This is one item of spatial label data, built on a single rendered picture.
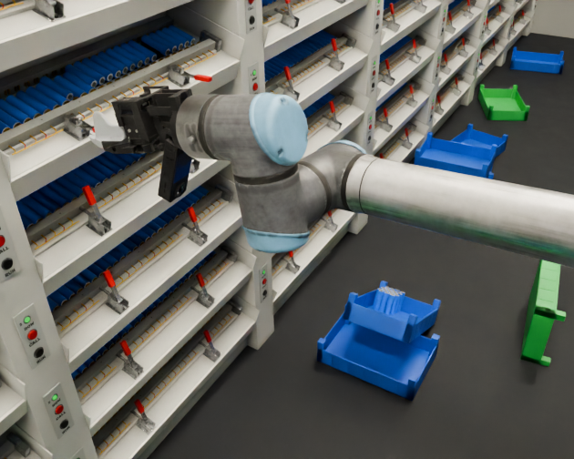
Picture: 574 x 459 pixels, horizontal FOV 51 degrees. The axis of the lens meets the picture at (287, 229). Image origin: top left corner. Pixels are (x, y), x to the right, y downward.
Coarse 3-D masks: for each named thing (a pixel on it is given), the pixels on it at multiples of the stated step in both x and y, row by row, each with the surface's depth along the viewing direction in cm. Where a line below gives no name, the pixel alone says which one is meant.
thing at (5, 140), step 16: (192, 48) 126; (208, 48) 129; (160, 64) 119; (176, 64) 122; (128, 80) 112; (144, 80) 115; (96, 96) 106; (112, 96) 109; (48, 112) 100; (64, 112) 101; (80, 112) 104; (16, 128) 95; (32, 128) 96; (48, 128) 99; (0, 144) 92; (16, 144) 95; (32, 144) 96
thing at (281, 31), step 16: (272, 0) 154; (288, 0) 147; (304, 0) 163; (320, 0) 165; (336, 0) 168; (352, 0) 172; (368, 0) 183; (272, 16) 151; (288, 16) 149; (304, 16) 156; (320, 16) 159; (336, 16) 168; (272, 32) 146; (288, 32) 148; (304, 32) 154; (272, 48) 143
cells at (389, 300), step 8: (384, 288) 195; (392, 288) 196; (376, 296) 190; (384, 296) 188; (392, 296) 187; (400, 296) 191; (376, 304) 190; (384, 304) 189; (392, 304) 188; (400, 304) 195; (384, 312) 189; (392, 312) 189
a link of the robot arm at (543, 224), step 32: (320, 160) 89; (352, 160) 88; (384, 160) 87; (352, 192) 87; (384, 192) 84; (416, 192) 81; (448, 192) 78; (480, 192) 76; (512, 192) 74; (544, 192) 73; (416, 224) 83; (448, 224) 79; (480, 224) 76; (512, 224) 73; (544, 224) 71; (544, 256) 73
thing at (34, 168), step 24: (192, 24) 134; (216, 24) 131; (72, 48) 114; (216, 48) 132; (240, 48) 130; (0, 72) 102; (192, 72) 124; (216, 72) 126; (48, 144) 98; (72, 144) 99; (24, 168) 93; (48, 168) 96; (72, 168) 101; (24, 192) 94
